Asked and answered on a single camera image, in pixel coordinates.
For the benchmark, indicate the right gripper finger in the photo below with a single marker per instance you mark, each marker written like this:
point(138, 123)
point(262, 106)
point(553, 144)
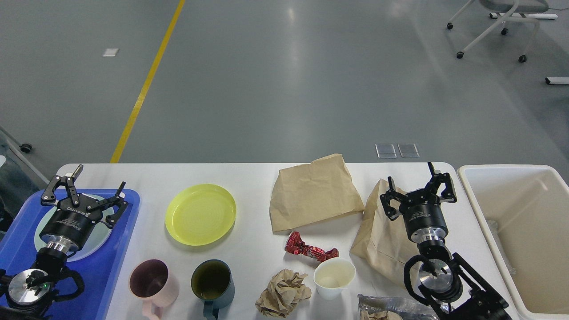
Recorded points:
point(438, 190)
point(386, 199)

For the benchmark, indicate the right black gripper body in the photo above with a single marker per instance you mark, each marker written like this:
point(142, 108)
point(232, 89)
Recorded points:
point(424, 222)

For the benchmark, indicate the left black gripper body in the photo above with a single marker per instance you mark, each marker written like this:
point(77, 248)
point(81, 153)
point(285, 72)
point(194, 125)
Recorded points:
point(70, 229)

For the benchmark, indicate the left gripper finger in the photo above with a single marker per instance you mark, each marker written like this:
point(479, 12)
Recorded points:
point(72, 202)
point(114, 201)

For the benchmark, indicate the yellow plastic plate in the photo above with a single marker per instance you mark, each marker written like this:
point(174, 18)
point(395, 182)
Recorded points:
point(200, 215)

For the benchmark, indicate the pink mug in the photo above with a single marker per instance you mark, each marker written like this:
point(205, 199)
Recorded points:
point(152, 282)

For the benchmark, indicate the dark teal mug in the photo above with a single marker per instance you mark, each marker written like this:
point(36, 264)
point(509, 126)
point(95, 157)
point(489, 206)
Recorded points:
point(212, 282)

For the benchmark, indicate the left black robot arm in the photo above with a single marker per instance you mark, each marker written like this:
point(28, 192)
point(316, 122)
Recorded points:
point(30, 293)

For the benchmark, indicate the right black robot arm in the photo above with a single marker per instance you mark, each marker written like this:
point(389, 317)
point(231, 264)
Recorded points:
point(435, 277)

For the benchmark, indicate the paper bag under gripper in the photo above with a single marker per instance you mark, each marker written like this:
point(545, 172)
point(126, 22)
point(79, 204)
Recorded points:
point(381, 242)

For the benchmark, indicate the pale green plate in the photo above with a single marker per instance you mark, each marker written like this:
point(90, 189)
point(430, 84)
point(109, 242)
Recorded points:
point(98, 237)

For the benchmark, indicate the right clear floor plate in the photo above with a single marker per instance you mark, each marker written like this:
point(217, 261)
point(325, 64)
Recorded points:
point(408, 150)

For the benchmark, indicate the clear floor plate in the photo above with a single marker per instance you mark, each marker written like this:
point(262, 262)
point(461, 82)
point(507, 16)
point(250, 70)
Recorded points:
point(408, 150)
point(386, 151)

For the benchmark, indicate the blue plastic tray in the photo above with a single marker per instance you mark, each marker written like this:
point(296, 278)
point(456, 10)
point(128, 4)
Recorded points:
point(100, 270)

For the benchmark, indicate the left clear floor plate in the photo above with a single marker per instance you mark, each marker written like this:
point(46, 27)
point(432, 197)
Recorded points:
point(386, 151)

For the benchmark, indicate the large flat paper bag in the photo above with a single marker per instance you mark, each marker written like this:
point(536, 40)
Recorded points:
point(309, 193)

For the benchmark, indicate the white paper cup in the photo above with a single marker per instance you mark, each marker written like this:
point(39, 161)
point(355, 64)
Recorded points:
point(332, 276)

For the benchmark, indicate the beige plastic bin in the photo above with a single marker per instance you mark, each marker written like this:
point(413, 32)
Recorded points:
point(523, 212)

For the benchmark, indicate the clear plastic bag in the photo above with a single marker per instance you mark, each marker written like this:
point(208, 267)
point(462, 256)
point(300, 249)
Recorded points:
point(392, 308)

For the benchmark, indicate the red foil wrapper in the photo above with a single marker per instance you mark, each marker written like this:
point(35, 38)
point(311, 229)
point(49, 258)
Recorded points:
point(296, 246)

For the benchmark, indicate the crumpled brown paper ball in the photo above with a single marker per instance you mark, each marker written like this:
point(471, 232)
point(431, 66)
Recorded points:
point(283, 293)

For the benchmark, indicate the white office chair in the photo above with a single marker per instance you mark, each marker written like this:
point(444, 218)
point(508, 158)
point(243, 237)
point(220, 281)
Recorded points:
point(517, 11)

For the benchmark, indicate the white floor rail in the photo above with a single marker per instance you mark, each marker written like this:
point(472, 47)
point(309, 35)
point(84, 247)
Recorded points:
point(557, 80)

